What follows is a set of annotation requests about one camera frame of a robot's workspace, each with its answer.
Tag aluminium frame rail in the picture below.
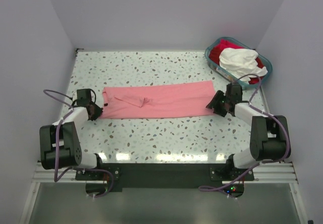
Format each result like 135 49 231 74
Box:
20 123 301 224

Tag pink t shirt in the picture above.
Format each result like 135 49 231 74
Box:
100 81 216 119

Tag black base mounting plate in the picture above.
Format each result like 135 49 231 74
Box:
75 163 255 197

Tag white t shirt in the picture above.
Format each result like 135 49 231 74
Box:
219 48 268 84

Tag teal plastic basket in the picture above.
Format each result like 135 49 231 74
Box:
204 36 274 91

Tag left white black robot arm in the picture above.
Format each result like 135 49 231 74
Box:
39 88 104 180

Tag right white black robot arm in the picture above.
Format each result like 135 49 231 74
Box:
206 83 291 180

